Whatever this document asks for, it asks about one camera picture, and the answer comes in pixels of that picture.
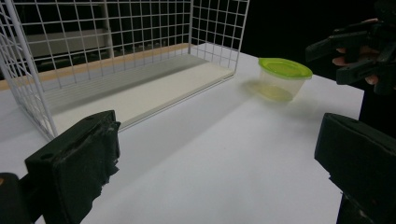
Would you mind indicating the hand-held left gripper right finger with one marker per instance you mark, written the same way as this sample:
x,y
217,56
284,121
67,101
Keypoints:
x,y
361,161

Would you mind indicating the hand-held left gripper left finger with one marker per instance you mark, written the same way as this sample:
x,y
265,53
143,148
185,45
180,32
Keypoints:
x,y
77,161

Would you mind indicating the clear container with green lid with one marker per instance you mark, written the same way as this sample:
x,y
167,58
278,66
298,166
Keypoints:
x,y
281,77

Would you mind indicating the wooden ledge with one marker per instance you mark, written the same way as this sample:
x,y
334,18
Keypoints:
x,y
93,63

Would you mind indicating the grey cabinet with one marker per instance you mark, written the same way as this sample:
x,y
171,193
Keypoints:
x,y
59,43

